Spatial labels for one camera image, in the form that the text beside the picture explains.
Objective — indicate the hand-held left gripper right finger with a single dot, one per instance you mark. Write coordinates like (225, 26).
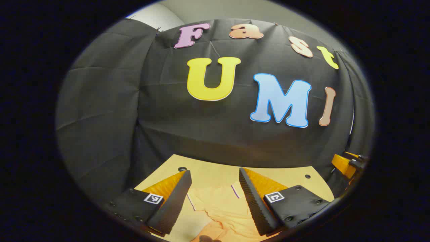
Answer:
(253, 201)

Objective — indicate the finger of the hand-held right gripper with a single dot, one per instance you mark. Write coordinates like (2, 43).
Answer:
(344, 164)

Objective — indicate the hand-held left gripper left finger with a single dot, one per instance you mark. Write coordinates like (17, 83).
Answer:
(174, 201)

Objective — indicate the orange polo T-shirt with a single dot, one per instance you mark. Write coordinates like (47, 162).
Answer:
(221, 208)

